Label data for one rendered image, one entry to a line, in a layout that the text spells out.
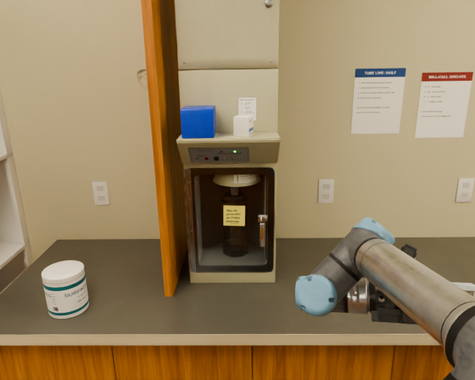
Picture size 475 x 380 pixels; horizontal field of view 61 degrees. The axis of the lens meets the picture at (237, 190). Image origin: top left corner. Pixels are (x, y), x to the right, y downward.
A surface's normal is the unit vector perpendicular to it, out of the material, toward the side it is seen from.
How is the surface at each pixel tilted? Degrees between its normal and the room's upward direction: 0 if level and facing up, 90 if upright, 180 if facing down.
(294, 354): 90
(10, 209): 90
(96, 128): 90
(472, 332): 50
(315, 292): 60
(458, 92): 90
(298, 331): 0
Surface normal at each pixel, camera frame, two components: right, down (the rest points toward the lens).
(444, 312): -0.80, -0.54
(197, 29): -0.02, 0.31
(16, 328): 0.00, -0.95
